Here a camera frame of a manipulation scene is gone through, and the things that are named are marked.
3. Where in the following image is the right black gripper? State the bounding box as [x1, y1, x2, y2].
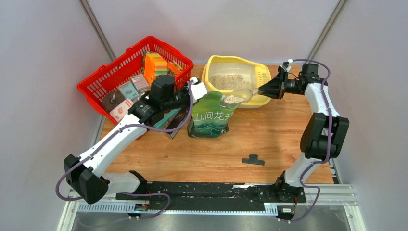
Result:
[258, 70, 302, 100]

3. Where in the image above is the green litter bag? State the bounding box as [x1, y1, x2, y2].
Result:
[187, 91, 235, 138]

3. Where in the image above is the clear plastic scoop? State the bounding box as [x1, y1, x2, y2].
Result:
[222, 88, 259, 105]

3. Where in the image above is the black bag clip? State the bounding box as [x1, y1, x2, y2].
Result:
[242, 154, 265, 166]

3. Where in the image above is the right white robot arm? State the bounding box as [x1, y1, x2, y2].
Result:
[258, 60, 350, 202]

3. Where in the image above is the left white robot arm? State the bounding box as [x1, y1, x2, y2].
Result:
[55, 75, 207, 205]

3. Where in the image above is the dark brown box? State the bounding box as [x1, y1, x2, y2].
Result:
[165, 107, 189, 139]

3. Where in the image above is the teal box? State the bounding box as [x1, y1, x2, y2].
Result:
[154, 108, 181, 129]

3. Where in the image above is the yellow litter box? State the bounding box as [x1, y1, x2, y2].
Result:
[201, 55, 272, 96]

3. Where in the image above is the orange sponge stack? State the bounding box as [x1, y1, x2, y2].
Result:
[143, 51, 183, 85]

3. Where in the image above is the grey pink packet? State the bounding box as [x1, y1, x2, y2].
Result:
[130, 74, 151, 94]

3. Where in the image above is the teal small packet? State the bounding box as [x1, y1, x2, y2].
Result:
[118, 81, 139, 100]

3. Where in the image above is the pink white packet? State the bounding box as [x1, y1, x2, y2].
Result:
[109, 98, 134, 122]

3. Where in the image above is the red plastic basket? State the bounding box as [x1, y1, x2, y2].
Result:
[77, 36, 194, 125]

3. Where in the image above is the brown round disc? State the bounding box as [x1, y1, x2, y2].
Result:
[102, 90, 125, 112]

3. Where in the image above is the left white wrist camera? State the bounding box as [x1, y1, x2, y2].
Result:
[189, 77, 208, 104]

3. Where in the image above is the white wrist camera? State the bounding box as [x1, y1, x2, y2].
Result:
[189, 77, 208, 104]
[280, 59, 293, 73]

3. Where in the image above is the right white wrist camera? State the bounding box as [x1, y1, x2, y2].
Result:
[280, 59, 293, 73]

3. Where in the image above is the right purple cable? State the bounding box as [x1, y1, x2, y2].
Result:
[275, 59, 334, 223]

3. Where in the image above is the purple cable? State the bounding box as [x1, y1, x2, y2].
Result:
[275, 59, 334, 223]
[55, 81, 194, 220]

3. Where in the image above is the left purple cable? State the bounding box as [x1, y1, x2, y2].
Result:
[55, 81, 194, 220]

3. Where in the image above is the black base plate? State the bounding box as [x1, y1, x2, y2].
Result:
[136, 181, 306, 212]

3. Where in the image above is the aluminium frame rail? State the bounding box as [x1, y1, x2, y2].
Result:
[58, 181, 366, 231]

